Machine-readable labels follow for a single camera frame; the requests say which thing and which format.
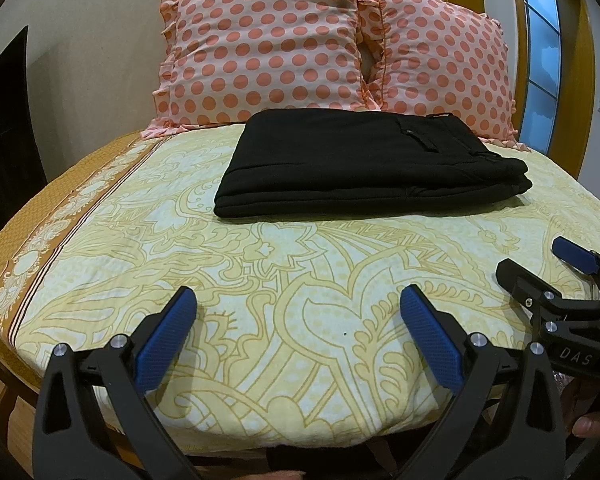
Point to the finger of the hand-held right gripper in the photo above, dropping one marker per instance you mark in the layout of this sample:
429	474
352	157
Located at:
575	255
517	277

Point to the black pants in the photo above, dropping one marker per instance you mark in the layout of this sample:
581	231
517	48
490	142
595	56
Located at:
350	160

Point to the yellow patterned bedsheet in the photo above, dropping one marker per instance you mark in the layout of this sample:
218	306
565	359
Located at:
230	285

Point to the pink polka dot pillow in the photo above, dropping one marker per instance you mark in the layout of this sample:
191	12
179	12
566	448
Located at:
265	50
440	70

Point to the arched glass window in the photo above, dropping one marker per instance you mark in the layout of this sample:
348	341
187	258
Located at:
542	60

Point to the dark cabinet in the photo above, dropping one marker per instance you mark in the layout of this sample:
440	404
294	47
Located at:
7	150

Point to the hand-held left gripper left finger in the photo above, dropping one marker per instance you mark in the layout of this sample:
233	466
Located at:
162	337

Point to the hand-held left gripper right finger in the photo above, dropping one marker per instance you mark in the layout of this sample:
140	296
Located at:
430	337

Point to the person's right hand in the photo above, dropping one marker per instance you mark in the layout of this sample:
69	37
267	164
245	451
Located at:
592	422

